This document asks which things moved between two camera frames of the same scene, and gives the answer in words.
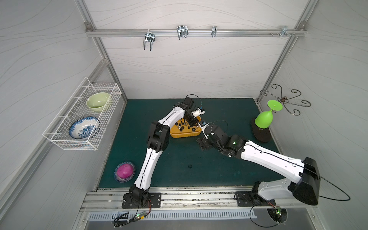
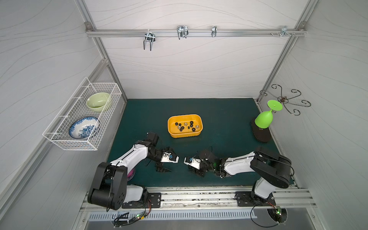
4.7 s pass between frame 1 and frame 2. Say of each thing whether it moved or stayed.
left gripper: moved
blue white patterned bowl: stayed
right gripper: moved
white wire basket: stayed
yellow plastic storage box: stayed
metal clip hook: stayed
